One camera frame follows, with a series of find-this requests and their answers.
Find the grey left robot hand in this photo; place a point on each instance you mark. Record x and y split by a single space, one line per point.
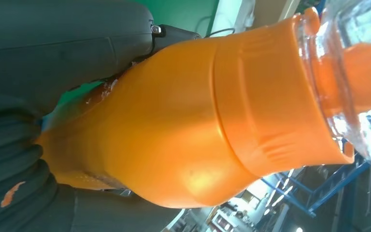
60 41

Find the white desk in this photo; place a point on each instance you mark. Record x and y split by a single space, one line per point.
230 16

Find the brown cardboard box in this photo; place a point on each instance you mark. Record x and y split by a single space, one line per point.
272 9

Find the blue metal rack frame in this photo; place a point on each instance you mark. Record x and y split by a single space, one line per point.
339 188

